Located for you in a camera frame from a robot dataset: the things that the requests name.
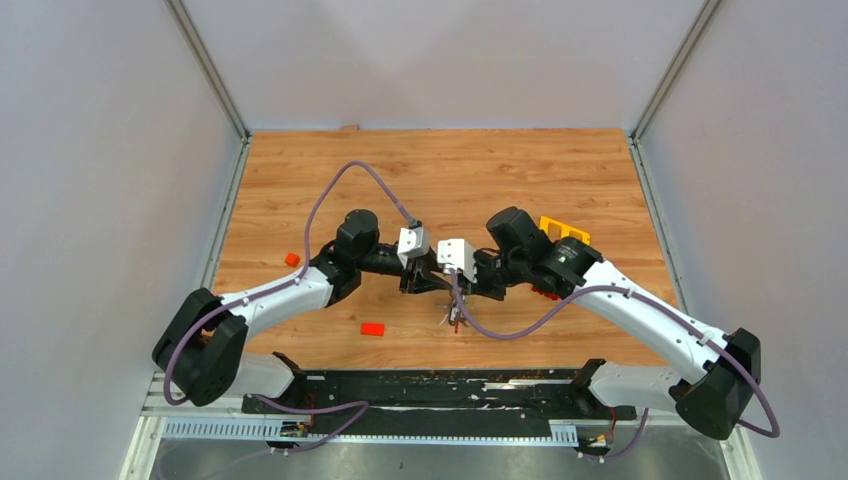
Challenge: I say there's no tiny orange cube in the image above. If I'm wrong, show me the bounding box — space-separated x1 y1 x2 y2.
284 253 301 268

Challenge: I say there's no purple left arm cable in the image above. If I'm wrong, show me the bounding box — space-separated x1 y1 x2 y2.
162 160 425 458

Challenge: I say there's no small orange red block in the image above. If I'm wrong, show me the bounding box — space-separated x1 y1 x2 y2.
360 322 386 337

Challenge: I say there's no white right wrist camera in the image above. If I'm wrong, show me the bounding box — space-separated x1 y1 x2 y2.
436 238 477 283

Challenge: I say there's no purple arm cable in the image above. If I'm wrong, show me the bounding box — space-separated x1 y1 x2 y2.
449 268 782 463
162 160 425 458

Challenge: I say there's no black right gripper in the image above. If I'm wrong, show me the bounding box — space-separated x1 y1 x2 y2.
456 249 527 302

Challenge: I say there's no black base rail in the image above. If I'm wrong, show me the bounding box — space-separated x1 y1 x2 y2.
276 368 637 438

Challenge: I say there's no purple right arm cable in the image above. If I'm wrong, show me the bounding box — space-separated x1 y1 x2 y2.
449 268 782 463

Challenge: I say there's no red tray with white slots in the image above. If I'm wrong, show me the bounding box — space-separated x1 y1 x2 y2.
531 286 562 301

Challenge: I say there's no yellow plastic piece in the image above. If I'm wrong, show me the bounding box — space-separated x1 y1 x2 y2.
538 216 591 245

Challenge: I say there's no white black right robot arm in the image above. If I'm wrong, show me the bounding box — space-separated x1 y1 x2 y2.
443 207 779 440

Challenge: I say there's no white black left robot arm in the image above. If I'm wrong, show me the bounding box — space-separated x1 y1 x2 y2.
152 209 451 413

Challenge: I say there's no metal key organizer red handle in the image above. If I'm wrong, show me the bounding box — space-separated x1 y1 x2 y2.
438 292 469 334

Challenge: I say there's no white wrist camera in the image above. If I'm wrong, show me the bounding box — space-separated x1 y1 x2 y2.
436 238 477 283
397 226 430 264

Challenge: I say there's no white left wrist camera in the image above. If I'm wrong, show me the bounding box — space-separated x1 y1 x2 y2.
397 226 430 264

